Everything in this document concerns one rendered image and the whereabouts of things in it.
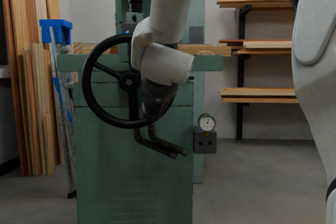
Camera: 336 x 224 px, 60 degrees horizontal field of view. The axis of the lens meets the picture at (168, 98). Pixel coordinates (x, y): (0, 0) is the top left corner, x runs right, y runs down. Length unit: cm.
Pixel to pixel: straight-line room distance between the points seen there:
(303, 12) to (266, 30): 309
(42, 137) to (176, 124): 161
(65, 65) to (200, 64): 49
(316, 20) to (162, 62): 28
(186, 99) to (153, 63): 51
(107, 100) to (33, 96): 146
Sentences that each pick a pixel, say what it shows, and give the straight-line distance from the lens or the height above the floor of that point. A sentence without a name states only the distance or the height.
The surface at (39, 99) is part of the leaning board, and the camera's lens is 250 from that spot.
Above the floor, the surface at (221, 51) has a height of 92.
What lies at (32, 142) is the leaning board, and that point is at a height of 26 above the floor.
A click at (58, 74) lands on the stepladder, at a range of 197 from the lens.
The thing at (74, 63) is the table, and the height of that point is 87.
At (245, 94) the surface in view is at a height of 58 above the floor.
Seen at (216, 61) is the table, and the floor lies 88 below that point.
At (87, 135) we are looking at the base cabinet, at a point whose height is 60.
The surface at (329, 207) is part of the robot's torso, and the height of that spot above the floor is 62.
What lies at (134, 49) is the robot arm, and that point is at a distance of 57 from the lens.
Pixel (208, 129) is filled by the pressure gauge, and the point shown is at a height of 64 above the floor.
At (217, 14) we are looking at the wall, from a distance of 361.
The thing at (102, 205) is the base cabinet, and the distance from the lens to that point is 119.
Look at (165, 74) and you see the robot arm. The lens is 58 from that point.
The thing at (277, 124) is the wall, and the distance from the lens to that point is 374.
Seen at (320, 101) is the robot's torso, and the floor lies 79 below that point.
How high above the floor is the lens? 85
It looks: 6 degrees down
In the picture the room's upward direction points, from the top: straight up
